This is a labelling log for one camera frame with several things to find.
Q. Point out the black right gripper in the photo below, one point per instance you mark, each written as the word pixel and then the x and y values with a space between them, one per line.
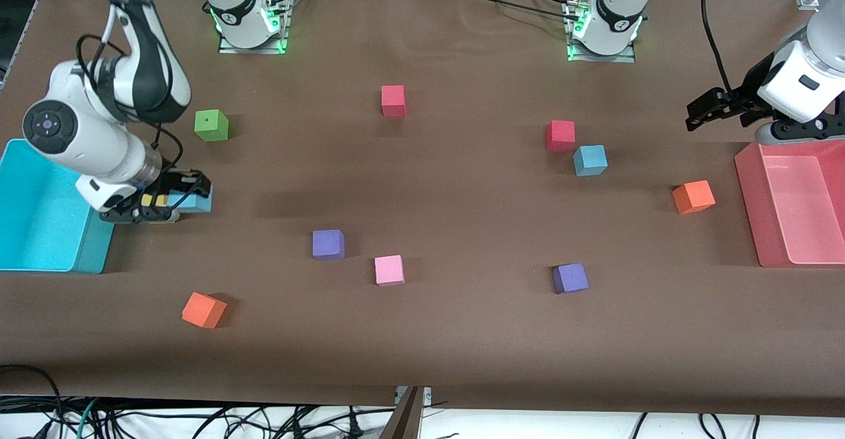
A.
pixel 173 183

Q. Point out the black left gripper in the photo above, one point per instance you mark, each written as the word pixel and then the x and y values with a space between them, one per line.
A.
pixel 750 94

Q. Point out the blue foam cube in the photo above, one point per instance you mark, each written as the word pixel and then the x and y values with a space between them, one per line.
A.
pixel 198 202
pixel 589 160

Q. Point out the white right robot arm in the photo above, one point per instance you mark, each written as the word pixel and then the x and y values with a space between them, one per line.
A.
pixel 86 142

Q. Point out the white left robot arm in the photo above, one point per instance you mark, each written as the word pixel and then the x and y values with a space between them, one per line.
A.
pixel 620 3

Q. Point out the yellow foam cube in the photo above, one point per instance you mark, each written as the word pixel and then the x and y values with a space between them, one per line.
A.
pixel 146 199

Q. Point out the green foam cube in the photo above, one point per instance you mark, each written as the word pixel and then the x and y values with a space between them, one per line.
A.
pixel 211 127

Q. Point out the orange foam cube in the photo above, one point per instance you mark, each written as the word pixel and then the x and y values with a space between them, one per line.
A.
pixel 693 197
pixel 203 310

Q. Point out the pink plastic bin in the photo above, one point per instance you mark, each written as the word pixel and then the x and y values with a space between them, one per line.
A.
pixel 799 208

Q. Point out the cyan plastic bin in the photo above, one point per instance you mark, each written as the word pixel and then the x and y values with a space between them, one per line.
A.
pixel 39 228

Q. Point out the purple foam cube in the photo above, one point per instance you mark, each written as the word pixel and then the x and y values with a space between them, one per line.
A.
pixel 570 278
pixel 328 244

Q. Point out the red foam cube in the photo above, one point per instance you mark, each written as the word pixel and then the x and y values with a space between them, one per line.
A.
pixel 560 136
pixel 393 100

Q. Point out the pink foam cube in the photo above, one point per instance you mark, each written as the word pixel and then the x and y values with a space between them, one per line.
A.
pixel 389 270

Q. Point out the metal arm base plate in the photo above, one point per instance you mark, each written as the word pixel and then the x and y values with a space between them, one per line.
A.
pixel 280 30
pixel 574 53

